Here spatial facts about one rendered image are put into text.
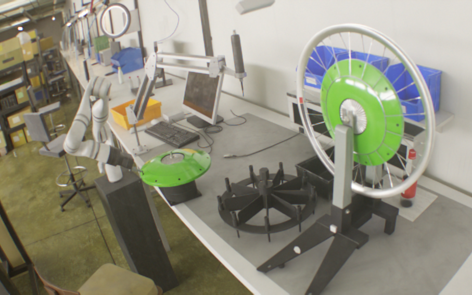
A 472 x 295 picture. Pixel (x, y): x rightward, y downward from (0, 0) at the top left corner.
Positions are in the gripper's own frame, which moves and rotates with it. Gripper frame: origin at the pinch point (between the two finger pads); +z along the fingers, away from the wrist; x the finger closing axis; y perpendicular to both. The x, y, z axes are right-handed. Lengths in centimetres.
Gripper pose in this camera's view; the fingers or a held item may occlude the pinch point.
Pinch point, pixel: (142, 171)
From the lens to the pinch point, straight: 154.3
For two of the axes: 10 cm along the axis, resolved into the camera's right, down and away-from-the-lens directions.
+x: -4.8, -3.1, 8.2
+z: 7.8, 2.7, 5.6
